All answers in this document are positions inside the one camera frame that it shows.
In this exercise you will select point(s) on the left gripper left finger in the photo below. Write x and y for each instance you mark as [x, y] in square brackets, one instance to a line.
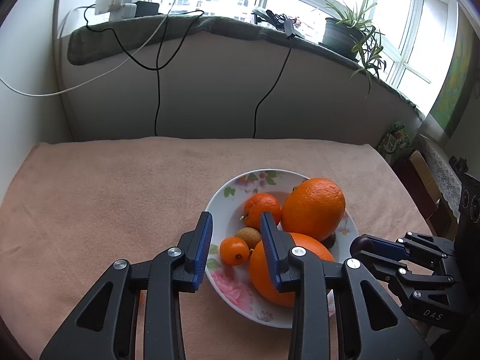
[103, 325]

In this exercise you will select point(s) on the floral white plate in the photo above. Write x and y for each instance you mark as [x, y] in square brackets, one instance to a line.
[233, 283]

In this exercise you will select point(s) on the bumpy large mandarin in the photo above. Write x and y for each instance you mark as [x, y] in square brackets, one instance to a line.
[266, 283]

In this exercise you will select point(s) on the medium mandarin front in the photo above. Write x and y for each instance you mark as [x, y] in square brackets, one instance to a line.
[258, 204]

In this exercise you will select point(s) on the black device on sill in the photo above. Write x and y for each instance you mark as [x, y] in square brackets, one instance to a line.
[281, 22]

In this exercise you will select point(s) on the dark green sill cloth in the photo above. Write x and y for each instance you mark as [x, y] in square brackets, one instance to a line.
[92, 43]

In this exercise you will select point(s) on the tiny kumquat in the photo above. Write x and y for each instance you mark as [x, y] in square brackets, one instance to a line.
[234, 251]

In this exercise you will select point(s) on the dark cherry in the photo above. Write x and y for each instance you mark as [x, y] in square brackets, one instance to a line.
[361, 244]
[329, 241]

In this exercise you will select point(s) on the white power strip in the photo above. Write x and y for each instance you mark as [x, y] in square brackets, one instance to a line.
[118, 9]

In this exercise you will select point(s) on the pink towel cloth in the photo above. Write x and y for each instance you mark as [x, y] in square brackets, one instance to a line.
[72, 209]

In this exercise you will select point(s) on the potted spider plant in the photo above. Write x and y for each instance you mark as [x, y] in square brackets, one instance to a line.
[352, 34]

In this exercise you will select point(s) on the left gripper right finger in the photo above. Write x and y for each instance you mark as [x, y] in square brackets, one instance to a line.
[370, 325]

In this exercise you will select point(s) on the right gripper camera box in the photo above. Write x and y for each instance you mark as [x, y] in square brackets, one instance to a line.
[468, 227]

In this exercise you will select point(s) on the smooth large orange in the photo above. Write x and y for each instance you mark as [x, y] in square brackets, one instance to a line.
[314, 208]

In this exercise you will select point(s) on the black adapter box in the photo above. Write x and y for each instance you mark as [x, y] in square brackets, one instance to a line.
[146, 9]

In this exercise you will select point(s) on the dark cherry front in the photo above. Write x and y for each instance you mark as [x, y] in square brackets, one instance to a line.
[329, 241]

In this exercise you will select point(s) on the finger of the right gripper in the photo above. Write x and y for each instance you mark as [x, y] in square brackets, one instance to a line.
[384, 248]
[381, 268]

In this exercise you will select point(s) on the brown longan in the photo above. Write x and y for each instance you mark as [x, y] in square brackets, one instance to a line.
[250, 236]

